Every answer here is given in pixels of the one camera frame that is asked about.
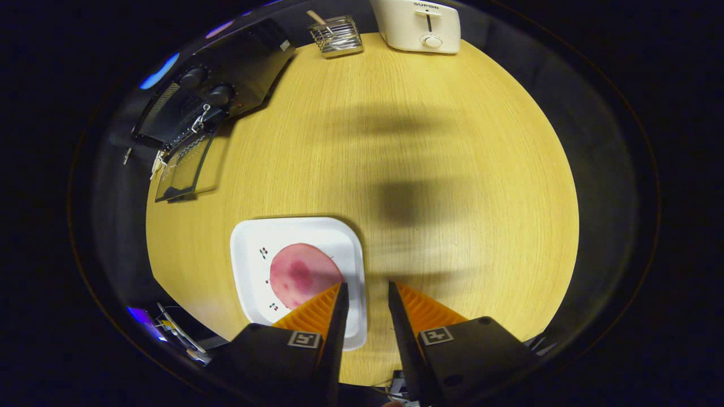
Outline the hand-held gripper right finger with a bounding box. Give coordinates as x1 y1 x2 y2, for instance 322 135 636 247
388 281 538 405

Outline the black toaster oven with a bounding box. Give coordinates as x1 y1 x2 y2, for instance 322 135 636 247
133 17 298 203

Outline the white pop-up toaster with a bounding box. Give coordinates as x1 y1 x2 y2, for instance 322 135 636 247
370 0 462 54

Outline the wooden stick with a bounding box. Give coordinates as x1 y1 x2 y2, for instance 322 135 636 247
307 10 340 38

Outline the pink ham slice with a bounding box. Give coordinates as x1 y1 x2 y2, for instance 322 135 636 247
269 243 344 310

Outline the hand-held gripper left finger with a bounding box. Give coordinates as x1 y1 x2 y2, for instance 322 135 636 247
206 283 350 407

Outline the black backdrop cloth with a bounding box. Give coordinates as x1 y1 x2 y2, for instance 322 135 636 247
74 0 657 351

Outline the wire mesh utensil holder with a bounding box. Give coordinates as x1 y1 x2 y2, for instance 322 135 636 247
308 15 364 59

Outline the white square plate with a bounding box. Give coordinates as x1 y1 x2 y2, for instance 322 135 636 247
230 217 368 351

